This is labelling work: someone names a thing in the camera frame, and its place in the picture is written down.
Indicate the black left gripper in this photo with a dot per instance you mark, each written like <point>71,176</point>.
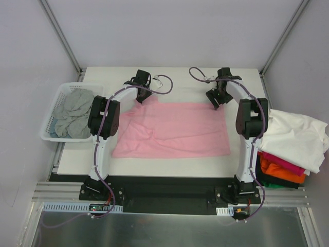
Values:
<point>143,93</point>

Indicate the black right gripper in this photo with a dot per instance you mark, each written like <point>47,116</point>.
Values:
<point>216,95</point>

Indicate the pink t shirt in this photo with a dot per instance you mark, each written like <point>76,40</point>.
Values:
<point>172,130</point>

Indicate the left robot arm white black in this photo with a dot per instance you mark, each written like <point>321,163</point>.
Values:
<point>103,123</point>

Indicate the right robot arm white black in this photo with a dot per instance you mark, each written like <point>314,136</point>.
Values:
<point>251,124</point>

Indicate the grey t shirt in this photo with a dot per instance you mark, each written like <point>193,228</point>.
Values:
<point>73,115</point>

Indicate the white plastic laundry basket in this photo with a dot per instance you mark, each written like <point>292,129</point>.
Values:
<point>64,90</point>

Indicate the magenta t shirt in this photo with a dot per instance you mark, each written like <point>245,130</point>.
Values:
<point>276,162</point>

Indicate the orange t shirt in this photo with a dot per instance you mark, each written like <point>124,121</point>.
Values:
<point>277,171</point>

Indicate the light blue t shirt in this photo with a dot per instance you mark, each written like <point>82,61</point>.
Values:
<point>52,131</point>

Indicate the black t shirt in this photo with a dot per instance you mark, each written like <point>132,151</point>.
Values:
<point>263,177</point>

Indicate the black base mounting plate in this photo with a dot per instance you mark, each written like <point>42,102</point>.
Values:
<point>170,195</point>

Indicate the white t shirt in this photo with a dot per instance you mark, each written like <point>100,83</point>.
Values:
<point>296,138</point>

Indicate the green t shirt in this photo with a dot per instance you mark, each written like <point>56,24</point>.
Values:
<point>271,185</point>

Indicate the right slotted cable duct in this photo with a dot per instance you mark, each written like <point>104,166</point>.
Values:
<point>225,211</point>

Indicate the slotted cable duct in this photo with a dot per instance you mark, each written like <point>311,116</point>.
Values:
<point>225,211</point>
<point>80,208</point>

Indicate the right aluminium frame post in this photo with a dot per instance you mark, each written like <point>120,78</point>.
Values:
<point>301,8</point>

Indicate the aluminium frame post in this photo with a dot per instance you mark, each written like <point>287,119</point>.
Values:
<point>46,7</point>
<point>301,8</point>

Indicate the left aluminium frame post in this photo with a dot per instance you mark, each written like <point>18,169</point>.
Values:
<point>46,7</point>

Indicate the aluminium front rail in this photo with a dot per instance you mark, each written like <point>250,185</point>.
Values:
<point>69,191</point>

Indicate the left slotted cable duct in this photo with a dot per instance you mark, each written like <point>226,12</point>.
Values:
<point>80,208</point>

